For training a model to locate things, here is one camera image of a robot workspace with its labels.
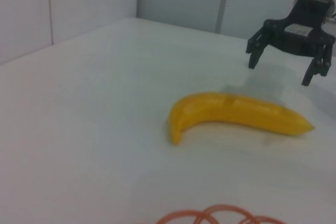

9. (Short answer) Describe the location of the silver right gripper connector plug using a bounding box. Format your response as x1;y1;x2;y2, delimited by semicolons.
324;11;336;25

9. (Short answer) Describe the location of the grey vertical post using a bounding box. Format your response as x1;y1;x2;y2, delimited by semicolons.
215;0;232;35

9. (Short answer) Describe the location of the yellow banana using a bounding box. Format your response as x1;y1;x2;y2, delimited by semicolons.
168;91;316;146

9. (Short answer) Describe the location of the orange plastic wire basket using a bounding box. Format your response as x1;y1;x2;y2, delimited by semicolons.
154;204;288;224

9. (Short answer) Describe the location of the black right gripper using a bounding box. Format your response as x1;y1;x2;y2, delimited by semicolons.
246;0;334;87

